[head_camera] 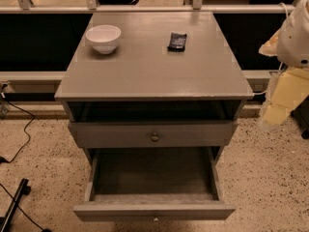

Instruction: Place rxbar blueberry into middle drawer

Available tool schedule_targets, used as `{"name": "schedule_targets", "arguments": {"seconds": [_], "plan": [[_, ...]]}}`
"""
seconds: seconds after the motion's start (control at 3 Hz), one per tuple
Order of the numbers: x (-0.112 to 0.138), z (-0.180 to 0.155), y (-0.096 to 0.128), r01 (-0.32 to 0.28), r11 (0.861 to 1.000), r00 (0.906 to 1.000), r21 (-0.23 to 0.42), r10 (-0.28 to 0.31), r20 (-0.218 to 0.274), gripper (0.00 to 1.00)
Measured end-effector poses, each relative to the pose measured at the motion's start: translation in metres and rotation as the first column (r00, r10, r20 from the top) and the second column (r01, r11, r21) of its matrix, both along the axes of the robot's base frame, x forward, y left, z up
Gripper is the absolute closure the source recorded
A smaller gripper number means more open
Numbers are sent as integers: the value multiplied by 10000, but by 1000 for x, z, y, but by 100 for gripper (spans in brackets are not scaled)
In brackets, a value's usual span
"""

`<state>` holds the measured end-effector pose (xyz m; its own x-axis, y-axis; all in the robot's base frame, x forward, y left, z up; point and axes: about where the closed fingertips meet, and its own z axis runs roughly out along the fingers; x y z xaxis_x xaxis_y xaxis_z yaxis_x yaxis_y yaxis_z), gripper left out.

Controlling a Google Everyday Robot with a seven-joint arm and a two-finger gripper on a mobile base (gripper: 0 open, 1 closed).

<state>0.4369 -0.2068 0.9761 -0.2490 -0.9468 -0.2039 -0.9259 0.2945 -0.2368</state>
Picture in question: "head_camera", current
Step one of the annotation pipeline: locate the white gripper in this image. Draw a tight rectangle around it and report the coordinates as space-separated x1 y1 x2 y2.
258 30 309 131

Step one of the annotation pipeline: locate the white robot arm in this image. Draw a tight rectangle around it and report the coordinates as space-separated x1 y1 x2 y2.
259 0 309 130

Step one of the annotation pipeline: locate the closed grey top drawer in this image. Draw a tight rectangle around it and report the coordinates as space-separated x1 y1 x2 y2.
69 121 238 149

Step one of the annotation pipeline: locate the round brass drawer knob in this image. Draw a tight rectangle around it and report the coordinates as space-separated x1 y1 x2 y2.
151 132 159 142

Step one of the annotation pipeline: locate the grey wooden drawer cabinet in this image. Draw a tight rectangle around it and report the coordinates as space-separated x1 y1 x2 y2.
53 11 255 166

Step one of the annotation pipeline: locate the open grey middle drawer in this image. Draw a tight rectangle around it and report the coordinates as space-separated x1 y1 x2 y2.
73 148 236 221

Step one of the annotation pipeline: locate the white ceramic bowl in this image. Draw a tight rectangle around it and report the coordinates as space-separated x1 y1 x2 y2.
85 25 122 54

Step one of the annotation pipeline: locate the black metal stand leg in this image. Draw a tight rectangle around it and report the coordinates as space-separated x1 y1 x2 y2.
0 179 31 232

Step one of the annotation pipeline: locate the metal railing frame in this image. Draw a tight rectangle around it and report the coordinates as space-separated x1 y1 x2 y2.
0 0 300 14

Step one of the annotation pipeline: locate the black floor cable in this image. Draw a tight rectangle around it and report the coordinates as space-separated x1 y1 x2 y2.
0 92 36 164

